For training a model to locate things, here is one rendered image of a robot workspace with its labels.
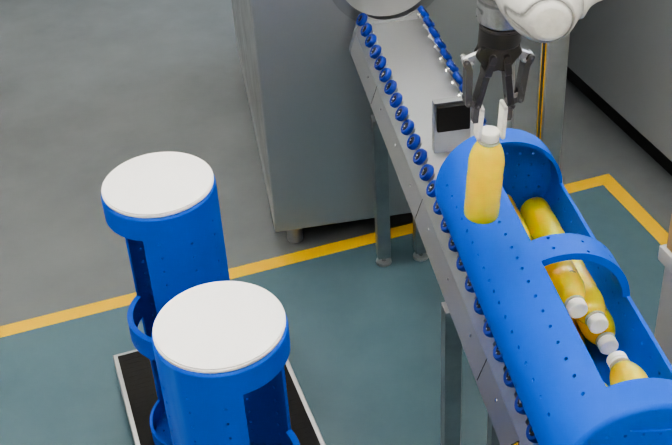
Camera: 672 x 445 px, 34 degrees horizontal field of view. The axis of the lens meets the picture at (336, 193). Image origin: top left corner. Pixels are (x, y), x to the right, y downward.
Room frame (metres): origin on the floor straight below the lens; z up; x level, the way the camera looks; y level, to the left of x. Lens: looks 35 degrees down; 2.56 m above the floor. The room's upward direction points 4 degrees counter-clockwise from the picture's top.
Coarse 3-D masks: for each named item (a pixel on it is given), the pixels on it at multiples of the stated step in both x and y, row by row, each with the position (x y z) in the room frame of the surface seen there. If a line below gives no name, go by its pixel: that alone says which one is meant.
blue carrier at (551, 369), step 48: (528, 144) 2.04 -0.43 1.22; (528, 192) 2.09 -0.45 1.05; (480, 240) 1.77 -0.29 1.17; (528, 240) 1.69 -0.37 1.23; (576, 240) 1.68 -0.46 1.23; (480, 288) 1.69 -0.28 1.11; (528, 288) 1.57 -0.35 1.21; (624, 288) 1.65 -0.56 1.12; (528, 336) 1.47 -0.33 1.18; (576, 336) 1.41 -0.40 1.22; (624, 336) 1.60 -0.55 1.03; (528, 384) 1.40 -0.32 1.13; (576, 384) 1.32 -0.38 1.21; (624, 384) 1.28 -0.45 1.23; (576, 432) 1.23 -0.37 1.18; (624, 432) 1.22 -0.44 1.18
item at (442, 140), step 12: (432, 108) 2.48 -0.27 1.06; (444, 108) 2.45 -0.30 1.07; (456, 108) 2.46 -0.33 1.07; (468, 108) 2.46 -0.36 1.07; (432, 120) 2.48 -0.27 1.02; (444, 120) 2.45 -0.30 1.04; (456, 120) 2.46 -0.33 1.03; (468, 120) 2.46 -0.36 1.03; (432, 132) 2.48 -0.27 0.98; (444, 132) 2.47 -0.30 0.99; (456, 132) 2.47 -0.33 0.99; (468, 132) 2.48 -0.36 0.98; (432, 144) 2.48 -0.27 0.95; (444, 144) 2.47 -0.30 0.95; (456, 144) 2.47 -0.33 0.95
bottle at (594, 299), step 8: (576, 264) 1.72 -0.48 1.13; (584, 264) 1.74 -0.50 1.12; (584, 272) 1.70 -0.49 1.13; (584, 280) 1.67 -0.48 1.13; (592, 280) 1.68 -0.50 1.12; (592, 288) 1.65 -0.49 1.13; (592, 296) 1.62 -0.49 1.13; (600, 296) 1.63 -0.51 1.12; (592, 304) 1.61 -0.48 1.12; (600, 304) 1.61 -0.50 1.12; (592, 312) 1.59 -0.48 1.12; (600, 312) 1.59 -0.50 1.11; (584, 320) 1.60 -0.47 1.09
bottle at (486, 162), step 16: (480, 144) 1.71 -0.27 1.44; (496, 144) 1.71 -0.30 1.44; (480, 160) 1.70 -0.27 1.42; (496, 160) 1.70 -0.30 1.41; (480, 176) 1.69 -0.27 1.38; (496, 176) 1.69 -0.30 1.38; (480, 192) 1.69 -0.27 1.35; (496, 192) 1.70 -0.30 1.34; (464, 208) 1.72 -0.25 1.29; (480, 208) 1.69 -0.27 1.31; (496, 208) 1.70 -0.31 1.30
